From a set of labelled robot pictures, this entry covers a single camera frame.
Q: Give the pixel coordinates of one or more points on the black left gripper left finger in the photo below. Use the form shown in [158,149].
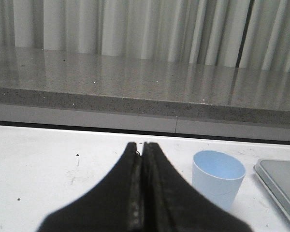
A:
[115,204]

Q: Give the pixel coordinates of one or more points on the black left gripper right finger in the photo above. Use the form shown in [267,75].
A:
[171,204]

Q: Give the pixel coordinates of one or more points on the light blue plastic cup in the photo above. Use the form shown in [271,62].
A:
[217,176]

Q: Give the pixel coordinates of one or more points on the silver digital kitchen scale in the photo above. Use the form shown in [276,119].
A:
[275,176]

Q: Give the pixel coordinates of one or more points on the grey stone counter ledge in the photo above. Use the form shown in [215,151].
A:
[85,90]

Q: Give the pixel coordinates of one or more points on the white pleated curtain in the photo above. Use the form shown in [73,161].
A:
[232,33]

